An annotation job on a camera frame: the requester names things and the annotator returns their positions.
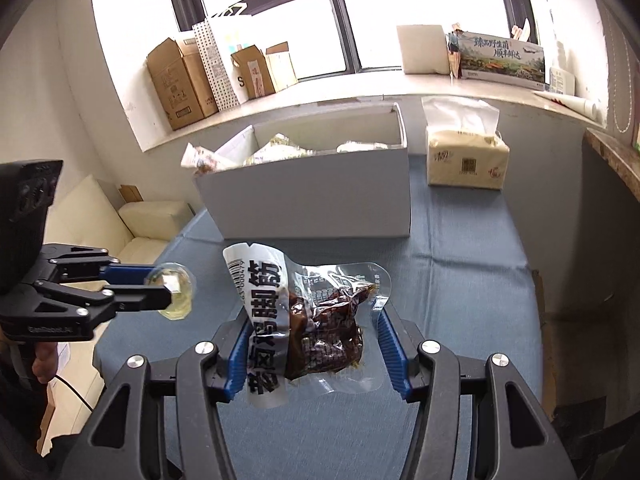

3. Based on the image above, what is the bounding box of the green jelly cup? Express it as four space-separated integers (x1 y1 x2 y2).
144 262 196 321

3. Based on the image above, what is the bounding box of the braised chicken feet packet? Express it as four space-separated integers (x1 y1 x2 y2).
222 243 392 408

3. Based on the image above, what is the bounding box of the round bread packet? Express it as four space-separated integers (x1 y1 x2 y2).
180 143 220 174

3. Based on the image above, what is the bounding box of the beige triangular snack bag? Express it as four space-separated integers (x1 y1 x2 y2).
243 133 314 166

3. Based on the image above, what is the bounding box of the person's left hand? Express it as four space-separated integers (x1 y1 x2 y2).
32 342 58 384

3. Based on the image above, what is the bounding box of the cream white sofa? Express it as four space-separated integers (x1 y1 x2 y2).
41 176 194 454

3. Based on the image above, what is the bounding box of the blue denim table cloth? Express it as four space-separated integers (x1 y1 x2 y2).
93 156 542 479

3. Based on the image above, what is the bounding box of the tall brown cardboard box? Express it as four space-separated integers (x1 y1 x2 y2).
146 32 218 131

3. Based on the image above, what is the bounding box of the white dotted paper bag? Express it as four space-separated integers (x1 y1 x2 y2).
192 15 250 112

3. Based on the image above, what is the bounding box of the small open cardboard box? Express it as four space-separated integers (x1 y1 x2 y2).
231 41 298 100

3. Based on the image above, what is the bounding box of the white open storage box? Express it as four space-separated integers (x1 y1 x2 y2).
194 102 411 240

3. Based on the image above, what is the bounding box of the yellow tissue pack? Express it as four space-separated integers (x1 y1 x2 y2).
422 96 510 191

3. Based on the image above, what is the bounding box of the white tube on sill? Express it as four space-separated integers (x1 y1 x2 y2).
535 91 602 122

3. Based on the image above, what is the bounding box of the printed landscape carton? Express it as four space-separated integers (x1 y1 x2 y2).
446 29 546 90

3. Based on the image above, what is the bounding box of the white box on sill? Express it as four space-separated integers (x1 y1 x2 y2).
397 25 449 75

